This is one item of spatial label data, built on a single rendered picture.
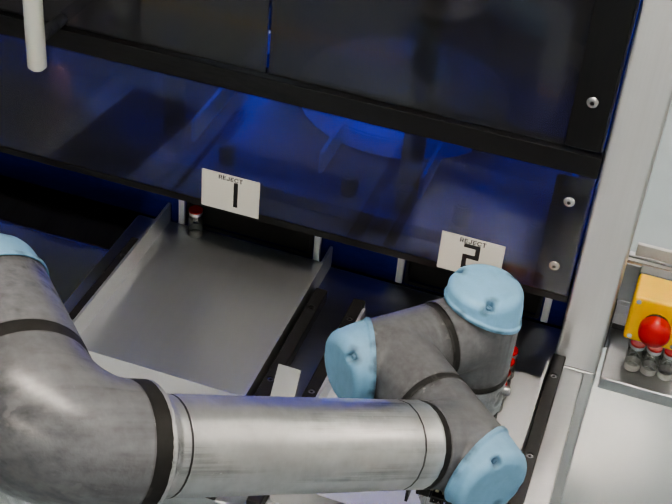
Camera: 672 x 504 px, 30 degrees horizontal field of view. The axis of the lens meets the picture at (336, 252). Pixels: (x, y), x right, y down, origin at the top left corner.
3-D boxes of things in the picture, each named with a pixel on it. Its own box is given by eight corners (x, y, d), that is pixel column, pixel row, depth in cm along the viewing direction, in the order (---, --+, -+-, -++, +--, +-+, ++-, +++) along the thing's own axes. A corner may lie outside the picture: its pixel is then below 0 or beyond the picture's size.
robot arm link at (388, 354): (380, 389, 108) (487, 357, 112) (321, 311, 115) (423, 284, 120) (371, 453, 112) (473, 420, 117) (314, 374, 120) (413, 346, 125)
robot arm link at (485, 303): (425, 269, 119) (499, 249, 122) (411, 355, 125) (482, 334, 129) (469, 319, 113) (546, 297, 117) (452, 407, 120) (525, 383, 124)
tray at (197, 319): (168, 221, 189) (168, 202, 187) (331, 265, 183) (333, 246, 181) (57, 361, 163) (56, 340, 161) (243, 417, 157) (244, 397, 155)
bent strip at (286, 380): (276, 397, 161) (278, 363, 157) (298, 403, 160) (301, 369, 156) (235, 472, 150) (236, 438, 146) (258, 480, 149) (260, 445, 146)
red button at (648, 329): (637, 328, 162) (644, 304, 160) (668, 336, 162) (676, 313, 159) (633, 346, 159) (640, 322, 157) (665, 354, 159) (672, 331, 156)
